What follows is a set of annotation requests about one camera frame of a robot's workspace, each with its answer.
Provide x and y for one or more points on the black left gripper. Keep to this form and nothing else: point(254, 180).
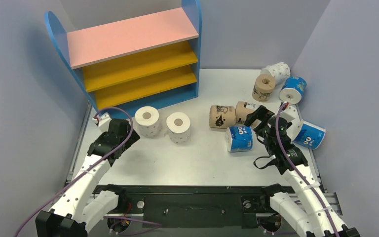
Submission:
point(133, 138)

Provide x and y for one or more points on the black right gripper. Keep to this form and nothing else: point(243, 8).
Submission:
point(263, 120)

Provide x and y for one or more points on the white floral paper roll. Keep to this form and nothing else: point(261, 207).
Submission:
point(280, 71)
point(178, 125)
point(147, 118)

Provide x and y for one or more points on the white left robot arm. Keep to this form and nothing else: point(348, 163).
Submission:
point(73, 215)

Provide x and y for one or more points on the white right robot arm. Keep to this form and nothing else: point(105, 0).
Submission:
point(313, 216)

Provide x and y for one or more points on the blue pink yellow shelf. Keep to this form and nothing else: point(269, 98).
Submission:
point(150, 60)

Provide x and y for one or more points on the brown standing paper roll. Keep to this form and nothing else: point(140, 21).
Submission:
point(263, 87)

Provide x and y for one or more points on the blue wrapped paper roll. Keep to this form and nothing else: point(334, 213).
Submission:
point(239, 139)
point(292, 90)
point(308, 134)

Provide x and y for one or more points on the brown cartoon paper roll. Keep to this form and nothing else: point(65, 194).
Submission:
point(222, 116)

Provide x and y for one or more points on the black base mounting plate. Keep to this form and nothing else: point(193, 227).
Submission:
point(192, 206)

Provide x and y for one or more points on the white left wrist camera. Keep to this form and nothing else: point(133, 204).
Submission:
point(102, 122)

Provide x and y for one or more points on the aluminium rail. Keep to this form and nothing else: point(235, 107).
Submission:
point(333, 200)

